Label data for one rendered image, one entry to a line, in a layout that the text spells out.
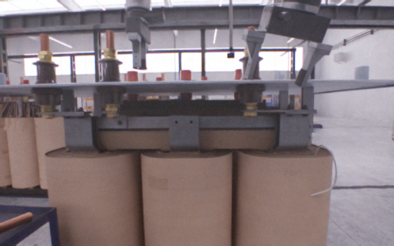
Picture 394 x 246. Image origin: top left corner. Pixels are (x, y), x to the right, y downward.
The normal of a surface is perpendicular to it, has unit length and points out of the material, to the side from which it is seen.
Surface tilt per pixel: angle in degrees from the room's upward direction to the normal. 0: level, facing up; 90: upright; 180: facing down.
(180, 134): 90
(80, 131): 90
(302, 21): 113
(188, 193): 90
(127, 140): 90
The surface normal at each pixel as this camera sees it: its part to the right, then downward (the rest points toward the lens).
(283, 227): -0.03, 0.09
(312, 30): 0.08, 0.48
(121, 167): 0.72, 0.05
